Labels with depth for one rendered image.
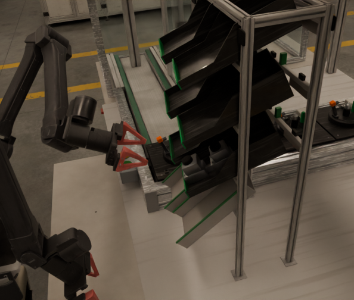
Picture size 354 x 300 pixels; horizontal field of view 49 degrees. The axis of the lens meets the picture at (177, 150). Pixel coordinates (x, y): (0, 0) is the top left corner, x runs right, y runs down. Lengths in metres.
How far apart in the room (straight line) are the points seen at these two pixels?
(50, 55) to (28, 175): 2.18
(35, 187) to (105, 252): 1.85
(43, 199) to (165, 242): 1.79
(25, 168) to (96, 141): 2.47
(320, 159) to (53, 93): 1.05
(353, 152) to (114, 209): 0.98
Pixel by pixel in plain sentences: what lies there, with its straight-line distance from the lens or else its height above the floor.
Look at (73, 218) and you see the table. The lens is 1.53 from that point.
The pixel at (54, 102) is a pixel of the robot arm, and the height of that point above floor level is 1.42.
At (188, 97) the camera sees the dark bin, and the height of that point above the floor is 1.38.
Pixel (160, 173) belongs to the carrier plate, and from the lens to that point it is 1.47.
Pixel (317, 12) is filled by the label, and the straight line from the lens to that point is 0.86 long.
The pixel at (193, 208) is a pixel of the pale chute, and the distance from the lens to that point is 1.23.
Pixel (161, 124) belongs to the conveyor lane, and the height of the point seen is 0.92.
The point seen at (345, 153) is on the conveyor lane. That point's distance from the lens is 1.70.
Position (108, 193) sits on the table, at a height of 0.86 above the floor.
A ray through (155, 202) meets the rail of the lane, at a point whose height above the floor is 0.90.
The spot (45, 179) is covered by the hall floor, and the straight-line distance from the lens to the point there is 3.21.
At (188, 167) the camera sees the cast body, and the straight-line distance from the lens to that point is 1.02.
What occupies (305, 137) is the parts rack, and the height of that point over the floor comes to 1.34.
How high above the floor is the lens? 1.90
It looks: 36 degrees down
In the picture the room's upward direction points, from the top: 5 degrees counter-clockwise
